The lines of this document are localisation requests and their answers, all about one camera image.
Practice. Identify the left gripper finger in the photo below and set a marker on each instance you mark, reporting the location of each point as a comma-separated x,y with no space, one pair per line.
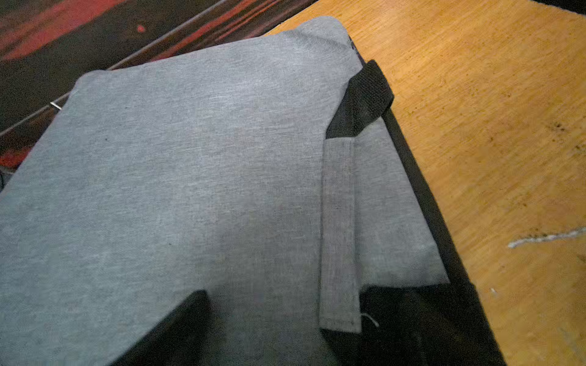
177,339

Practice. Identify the grey laptop bag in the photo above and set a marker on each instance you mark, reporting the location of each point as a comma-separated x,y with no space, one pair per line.
271,173

